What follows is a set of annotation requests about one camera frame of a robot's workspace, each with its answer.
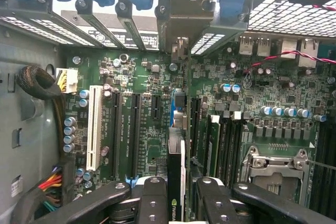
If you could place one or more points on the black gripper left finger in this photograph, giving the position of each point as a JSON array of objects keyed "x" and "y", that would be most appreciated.
[{"x": 153, "y": 203}]

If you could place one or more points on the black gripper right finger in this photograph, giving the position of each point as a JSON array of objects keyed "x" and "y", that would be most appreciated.
[{"x": 218, "y": 205}]

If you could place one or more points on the installed green RAM stick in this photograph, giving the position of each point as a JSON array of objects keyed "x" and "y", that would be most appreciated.
[{"x": 214, "y": 145}]

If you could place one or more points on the black expansion slot blue latch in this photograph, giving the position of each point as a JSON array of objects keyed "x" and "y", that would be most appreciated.
[{"x": 135, "y": 134}]

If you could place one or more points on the metal CPU socket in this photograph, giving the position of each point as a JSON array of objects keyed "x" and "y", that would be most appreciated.
[{"x": 275, "y": 163}]

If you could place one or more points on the black long expansion slot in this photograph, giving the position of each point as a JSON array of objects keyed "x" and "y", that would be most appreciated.
[
  {"x": 196, "y": 127},
  {"x": 116, "y": 134}
]

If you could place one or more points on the white PCI expansion slot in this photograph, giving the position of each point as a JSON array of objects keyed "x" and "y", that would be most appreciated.
[{"x": 94, "y": 129}]

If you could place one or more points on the short black expansion slot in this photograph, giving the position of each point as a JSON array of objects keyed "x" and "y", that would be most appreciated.
[{"x": 156, "y": 106}]

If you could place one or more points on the thin metal locking lever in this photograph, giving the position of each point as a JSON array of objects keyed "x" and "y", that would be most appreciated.
[{"x": 323, "y": 165}]

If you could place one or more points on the green motherboard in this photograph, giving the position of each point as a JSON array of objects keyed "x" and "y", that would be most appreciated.
[{"x": 147, "y": 77}]

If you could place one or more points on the black open PC case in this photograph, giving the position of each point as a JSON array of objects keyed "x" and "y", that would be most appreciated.
[{"x": 26, "y": 129}]

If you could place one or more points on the white power connector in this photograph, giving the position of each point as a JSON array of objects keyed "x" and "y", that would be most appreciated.
[{"x": 68, "y": 77}]

